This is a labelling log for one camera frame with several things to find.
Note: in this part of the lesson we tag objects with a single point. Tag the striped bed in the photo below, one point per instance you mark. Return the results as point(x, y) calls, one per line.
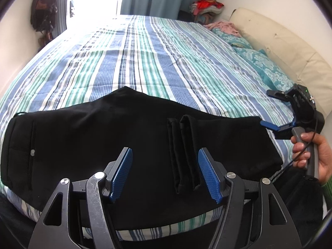
point(155, 57)

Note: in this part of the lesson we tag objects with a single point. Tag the pile of colourful clothes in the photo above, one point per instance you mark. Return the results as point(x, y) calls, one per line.
point(206, 7)

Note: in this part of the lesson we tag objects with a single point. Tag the large teal patterned pillow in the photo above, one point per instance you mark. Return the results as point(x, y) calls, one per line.
point(267, 67)

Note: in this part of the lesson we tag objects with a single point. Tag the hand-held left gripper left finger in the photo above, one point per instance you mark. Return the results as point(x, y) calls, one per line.
point(122, 171)

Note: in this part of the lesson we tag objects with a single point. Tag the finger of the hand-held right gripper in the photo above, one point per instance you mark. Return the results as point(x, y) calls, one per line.
point(284, 131)
point(281, 95)

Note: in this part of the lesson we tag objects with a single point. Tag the person's right hand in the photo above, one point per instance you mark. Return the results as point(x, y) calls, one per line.
point(325, 155)

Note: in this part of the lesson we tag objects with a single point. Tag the pink cloth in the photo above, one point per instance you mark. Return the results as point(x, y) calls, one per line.
point(223, 27)

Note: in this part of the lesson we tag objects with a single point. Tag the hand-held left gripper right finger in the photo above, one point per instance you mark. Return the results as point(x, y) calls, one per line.
point(210, 176)

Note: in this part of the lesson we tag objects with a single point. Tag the person's dark clothing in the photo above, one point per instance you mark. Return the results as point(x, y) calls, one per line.
point(303, 212)

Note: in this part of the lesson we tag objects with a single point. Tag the small teal patterned pillow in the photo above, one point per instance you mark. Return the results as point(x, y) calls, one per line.
point(230, 37)

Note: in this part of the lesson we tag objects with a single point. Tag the person's right forearm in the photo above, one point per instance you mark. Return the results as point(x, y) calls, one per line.
point(328, 194)

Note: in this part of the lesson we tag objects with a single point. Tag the cream padded headboard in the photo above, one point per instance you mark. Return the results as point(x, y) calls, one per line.
point(285, 41)

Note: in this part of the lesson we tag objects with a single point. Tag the black pants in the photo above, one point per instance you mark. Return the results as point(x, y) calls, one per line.
point(90, 134)

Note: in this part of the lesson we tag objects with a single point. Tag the hanging dark clothes and bags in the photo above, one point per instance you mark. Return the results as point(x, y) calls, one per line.
point(42, 10)

